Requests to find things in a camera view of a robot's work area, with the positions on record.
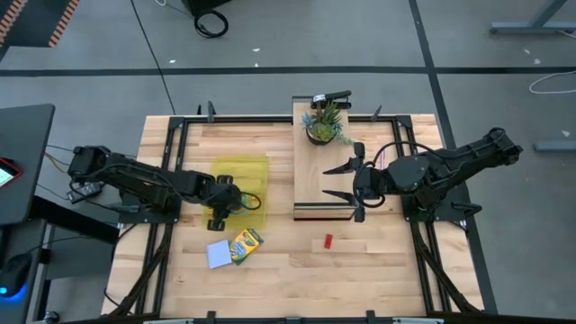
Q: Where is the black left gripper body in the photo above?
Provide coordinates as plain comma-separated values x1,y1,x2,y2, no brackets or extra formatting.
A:
206,175,247,232

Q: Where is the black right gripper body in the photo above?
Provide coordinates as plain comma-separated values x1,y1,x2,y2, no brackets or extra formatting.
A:
353,141,389,223

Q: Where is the yellow translucent pencil case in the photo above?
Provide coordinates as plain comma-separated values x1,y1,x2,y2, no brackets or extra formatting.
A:
201,155,270,231

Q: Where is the yellow crayon box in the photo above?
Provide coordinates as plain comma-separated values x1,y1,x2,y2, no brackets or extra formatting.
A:
229,228,266,266

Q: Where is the white sticky note pad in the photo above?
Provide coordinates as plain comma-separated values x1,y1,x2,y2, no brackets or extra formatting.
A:
206,239,234,271

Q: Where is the wooden riser shelf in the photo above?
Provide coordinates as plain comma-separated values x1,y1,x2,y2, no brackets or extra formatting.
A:
292,102,362,222

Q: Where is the succulent plant in black pot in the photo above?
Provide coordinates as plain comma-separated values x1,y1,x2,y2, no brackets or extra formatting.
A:
300,101,357,149

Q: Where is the black stapler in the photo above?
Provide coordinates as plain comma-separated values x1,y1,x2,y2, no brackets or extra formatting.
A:
310,90,352,111

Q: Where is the black power adapter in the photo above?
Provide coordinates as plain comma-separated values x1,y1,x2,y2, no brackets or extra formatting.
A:
66,182,103,204

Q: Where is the grey floor foot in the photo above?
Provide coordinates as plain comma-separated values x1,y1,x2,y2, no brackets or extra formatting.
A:
534,139,576,153

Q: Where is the black side desk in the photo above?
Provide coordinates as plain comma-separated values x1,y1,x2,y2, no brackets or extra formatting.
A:
0,103,56,226

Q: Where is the grey side table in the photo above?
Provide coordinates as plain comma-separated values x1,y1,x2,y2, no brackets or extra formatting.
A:
0,220,58,324

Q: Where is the grey desk leg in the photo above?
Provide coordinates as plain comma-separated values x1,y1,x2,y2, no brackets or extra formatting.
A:
489,0,576,36

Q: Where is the red cased phone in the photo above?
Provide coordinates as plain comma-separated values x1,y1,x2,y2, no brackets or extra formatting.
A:
0,157,23,190

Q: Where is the black computer mouse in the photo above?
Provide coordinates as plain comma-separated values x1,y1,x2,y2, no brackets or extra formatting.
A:
0,253,32,299

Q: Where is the black mat orange striped edge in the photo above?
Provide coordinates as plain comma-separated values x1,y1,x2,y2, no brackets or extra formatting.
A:
0,0,80,49

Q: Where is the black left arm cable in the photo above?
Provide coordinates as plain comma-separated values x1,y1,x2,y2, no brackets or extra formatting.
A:
240,192,264,212

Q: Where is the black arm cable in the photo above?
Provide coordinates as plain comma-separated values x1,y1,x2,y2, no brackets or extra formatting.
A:
352,140,434,210
240,192,264,212

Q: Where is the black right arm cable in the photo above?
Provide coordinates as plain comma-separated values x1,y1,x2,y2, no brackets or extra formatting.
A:
352,140,434,210

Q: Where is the black aluminium table frame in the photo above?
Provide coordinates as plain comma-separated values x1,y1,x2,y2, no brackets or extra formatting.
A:
102,101,486,324

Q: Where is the coiled black floor cable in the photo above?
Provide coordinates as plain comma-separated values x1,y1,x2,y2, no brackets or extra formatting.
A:
193,8,230,40

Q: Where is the white floor cable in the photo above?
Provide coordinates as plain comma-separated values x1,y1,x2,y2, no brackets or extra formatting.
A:
528,69,576,95

